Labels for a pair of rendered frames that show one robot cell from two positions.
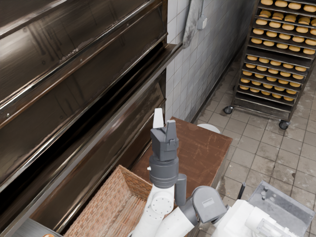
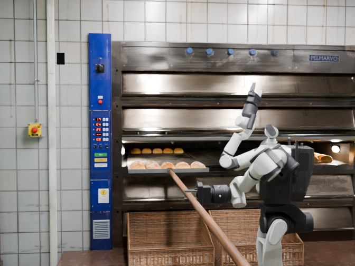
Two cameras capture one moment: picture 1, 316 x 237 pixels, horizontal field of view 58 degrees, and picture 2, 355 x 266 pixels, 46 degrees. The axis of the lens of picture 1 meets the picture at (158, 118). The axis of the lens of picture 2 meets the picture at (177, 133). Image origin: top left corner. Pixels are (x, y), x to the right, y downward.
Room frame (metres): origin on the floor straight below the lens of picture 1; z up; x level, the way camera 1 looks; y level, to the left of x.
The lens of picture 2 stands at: (-1.34, -1.92, 1.60)
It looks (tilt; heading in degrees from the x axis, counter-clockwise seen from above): 3 degrees down; 56
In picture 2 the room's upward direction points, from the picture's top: straight up
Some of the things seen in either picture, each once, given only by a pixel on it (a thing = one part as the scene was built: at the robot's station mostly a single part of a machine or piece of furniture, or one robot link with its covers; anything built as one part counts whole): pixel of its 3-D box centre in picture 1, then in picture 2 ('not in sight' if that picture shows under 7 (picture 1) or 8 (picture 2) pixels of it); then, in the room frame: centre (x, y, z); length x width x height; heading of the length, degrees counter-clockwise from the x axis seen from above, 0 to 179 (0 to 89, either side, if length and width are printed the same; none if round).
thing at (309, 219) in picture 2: not in sight; (286, 217); (0.46, -0.37, 1.00); 0.28 x 0.13 x 0.18; 152
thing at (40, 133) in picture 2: not in sight; (36, 130); (-0.49, 1.08, 1.46); 0.10 x 0.07 x 0.10; 152
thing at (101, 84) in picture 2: not in sight; (108, 165); (0.37, 1.72, 1.07); 1.93 x 0.16 x 2.15; 62
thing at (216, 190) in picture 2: not in sight; (209, 194); (-0.09, -0.37, 1.20); 0.12 x 0.10 x 0.13; 152
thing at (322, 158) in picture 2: not in sight; (292, 155); (1.57, 0.52, 1.21); 0.61 x 0.48 x 0.06; 62
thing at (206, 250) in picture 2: not in sight; (168, 238); (0.21, 0.45, 0.72); 0.56 x 0.49 x 0.28; 153
